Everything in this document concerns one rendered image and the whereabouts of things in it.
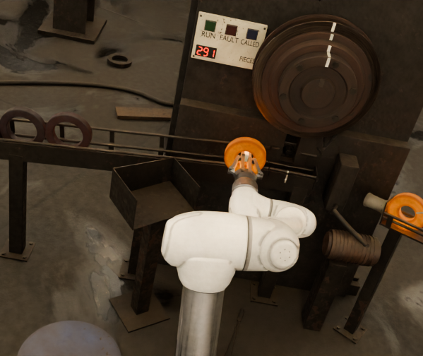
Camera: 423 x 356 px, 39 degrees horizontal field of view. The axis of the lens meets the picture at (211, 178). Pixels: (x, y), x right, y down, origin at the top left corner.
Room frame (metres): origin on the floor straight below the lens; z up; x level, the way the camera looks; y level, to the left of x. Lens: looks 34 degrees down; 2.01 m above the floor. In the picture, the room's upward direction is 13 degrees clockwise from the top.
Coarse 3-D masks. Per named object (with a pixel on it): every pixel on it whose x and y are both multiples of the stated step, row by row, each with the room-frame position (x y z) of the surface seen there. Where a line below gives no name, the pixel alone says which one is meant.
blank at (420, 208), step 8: (392, 200) 2.02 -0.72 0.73; (400, 200) 2.01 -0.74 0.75; (408, 200) 2.00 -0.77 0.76; (416, 200) 1.98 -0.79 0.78; (392, 208) 2.02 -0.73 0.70; (400, 208) 2.02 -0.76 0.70; (416, 208) 1.98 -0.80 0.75; (400, 216) 2.00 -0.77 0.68; (416, 216) 1.97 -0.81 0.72; (416, 224) 1.96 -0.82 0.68
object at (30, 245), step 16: (16, 160) 2.00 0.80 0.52; (16, 176) 2.00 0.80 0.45; (16, 192) 2.00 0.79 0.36; (304, 192) 2.08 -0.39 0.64; (16, 208) 2.00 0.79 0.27; (16, 224) 2.00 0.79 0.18; (16, 240) 2.00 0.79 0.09; (0, 256) 1.96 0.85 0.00; (16, 256) 1.98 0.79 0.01; (128, 272) 2.03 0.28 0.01; (272, 272) 2.08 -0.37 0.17; (256, 288) 2.13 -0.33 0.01; (272, 288) 2.08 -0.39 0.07; (272, 304) 2.05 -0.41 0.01
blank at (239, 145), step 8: (232, 144) 1.92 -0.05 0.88; (240, 144) 1.92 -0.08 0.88; (248, 144) 1.92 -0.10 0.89; (256, 144) 1.92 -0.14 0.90; (232, 152) 1.92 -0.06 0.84; (240, 152) 1.92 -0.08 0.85; (256, 152) 1.92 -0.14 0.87; (264, 152) 1.93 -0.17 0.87; (232, 160) 1.92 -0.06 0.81; (264, 160) 1.93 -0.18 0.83
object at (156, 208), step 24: (120, 168) 1.84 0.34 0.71; (144, 168) 1.91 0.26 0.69; (168, 168) 1.97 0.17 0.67; (120, 192) 1.76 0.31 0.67; (144, 192) 1.88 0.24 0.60; (168, 192) 1.91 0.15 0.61; (192, 192) 1.86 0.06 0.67; (144, 216) 1.75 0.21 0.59; (168, 216) 1.77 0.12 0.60; (144, 240) 1.82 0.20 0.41; (144, 264) 1.80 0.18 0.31; (144, 288) 1.81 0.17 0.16; (120, 312) 1.79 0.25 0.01; (144, 312) 1.82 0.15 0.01
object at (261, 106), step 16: (288, 32) 2.07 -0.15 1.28; (304, 32) 2.08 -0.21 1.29; (336, 32) 2.08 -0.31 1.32; (352, 32) 2.09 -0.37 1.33; (272, 48) 2.07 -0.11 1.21; (368, 48) 2.09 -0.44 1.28; (256, 64) 2.07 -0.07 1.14; (256, 80) 2.07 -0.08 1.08; (256, 96) 2.07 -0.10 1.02; (288, 128) 2.08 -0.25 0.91; (336, 128) 2.09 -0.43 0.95
